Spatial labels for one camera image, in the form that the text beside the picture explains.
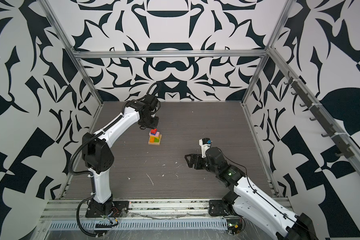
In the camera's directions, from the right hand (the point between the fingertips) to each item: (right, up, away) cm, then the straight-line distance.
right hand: (190, 156), depth 77 cm
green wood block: (-20, +5, +20) cm, 29 cm away
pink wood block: (-20, +9, +17) cm, 28 cm away
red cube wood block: (-22, +11, +16) cm, 29 cm away
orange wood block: (-24, +6, +20) cm, 31 cm away
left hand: (-21, +17, +11) cm, 29 cm away
